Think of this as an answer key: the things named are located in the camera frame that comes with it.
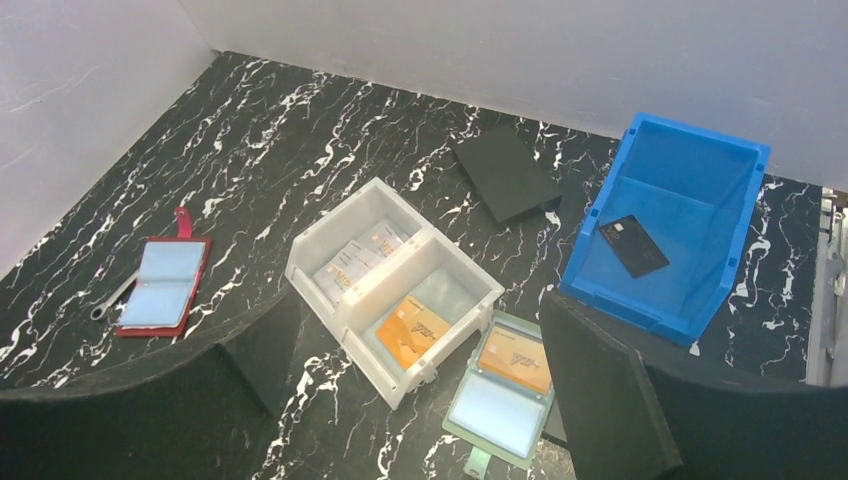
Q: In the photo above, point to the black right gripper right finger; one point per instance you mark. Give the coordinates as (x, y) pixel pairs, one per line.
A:
(634, 406)

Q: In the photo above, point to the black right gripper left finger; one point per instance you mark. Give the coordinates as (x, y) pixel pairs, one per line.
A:
(198, 409)

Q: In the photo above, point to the orange card in green holder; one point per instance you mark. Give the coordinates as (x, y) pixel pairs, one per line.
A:
(517, 357)

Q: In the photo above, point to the green open card holder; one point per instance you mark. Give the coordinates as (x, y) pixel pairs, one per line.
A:
(497, 417)

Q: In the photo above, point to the red open card holder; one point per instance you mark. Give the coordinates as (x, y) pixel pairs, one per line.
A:
(170, 272)

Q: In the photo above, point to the black card in bin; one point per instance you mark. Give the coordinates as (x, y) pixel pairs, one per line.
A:
(633, 246)

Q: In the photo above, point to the white cards in tray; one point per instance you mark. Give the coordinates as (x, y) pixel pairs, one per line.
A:
(357, 258)

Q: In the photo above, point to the orange card in tray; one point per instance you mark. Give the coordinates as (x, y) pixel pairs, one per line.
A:
(410, 330)

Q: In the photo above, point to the small metal wrench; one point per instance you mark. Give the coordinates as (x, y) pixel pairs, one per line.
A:
(100, 311)

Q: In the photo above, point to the white divided plastic tray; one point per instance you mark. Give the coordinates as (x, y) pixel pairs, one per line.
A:
(428, 266)

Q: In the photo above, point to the blue plastic bin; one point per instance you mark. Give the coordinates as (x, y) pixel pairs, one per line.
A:
(694, 191)

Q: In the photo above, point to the black box on table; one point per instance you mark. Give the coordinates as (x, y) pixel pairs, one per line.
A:
(505, 175)

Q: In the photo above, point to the aluminium frame rail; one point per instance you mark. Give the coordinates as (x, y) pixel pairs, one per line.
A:
(827, 342)

